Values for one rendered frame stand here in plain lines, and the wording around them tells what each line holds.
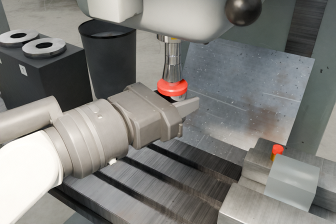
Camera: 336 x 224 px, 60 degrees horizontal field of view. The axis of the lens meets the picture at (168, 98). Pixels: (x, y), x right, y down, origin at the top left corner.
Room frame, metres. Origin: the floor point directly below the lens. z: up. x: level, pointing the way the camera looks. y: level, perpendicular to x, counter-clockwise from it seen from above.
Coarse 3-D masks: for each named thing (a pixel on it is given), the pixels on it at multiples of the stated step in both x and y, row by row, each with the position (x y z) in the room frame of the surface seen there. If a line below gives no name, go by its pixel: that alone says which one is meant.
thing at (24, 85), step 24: (0, 48) 0.61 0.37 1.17; (24, 48) 0.58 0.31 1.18; (48, 48) 0.58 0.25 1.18; (72, 48) 0.61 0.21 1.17; (0, 72) 0.61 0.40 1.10; (24, 72) 0.54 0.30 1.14; (48, 72) 0.53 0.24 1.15; (72, 72) 0.57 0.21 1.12; (24, 96) 0.57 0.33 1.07; (72, 96) 0.56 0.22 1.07
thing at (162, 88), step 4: (160, 80) 0.39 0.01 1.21; (164, 80) 0.39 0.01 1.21; (180, 80) 0.39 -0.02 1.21; (184, 80) 0.39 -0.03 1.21; (160, 84) 0.38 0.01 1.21; (164, 84) 0.38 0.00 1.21; (180, 84) 0.38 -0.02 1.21; (184, 84) 0.38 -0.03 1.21; (160, 88) 0.37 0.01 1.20; (164, 88) 0.37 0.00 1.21; (168, 88) 0.37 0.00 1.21; (172, 88) 0.37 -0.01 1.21; (176, 88) 0.37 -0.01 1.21; (180, 88) 0.37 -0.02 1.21; (184, 88) 0.37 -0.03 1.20; (160, 92) 0.37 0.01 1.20; (164, 92) 0.37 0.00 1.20; (168, 92) 0.37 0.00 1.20; (172, 92) 0.36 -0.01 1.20; (176, 92) 0.37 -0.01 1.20; (180, 92) 0.37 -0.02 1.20; (184, 92) 0.37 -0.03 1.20
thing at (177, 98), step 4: (164, 96) 0.37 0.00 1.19; (168, 96) 0.37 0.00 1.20; (172, 96) 0.36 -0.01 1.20; (176, 96) 0.37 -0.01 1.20; (180, 96) 0.37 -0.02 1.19; (184, 96) 0.37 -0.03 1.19; (168, 100) 0.37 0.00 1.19; (172, 100) 0.36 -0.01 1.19; (176, 100) 0.37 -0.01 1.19; (180, 100) 0.37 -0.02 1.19; (184, 120) 0.38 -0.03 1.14
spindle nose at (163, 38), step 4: (156, 36) 0.38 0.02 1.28; (160, 36) 0.37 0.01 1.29; (164, 36) 0.37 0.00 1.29; (160, 40) 0.37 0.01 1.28; (164, 40) 0.37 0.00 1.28; (168, 40) 0.37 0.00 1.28; (172, 40) 0.36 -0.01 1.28; (176, 40) 0.36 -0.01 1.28; (180, 40) 0.37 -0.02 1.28; (184, 40) 0.37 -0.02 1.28
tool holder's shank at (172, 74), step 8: (168, 48) 0.38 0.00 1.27; (176, 48) 0.38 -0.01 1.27; (168, 56) 0.38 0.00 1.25; (176, 56) 0.38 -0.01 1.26; (168, 64) 0.38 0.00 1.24; (176, 64) 0.38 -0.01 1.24; (168, 72) 0.38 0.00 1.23; (176, 72) 0.38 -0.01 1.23; (168, 80) 0.37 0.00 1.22; (176, 80) 0.37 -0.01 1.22
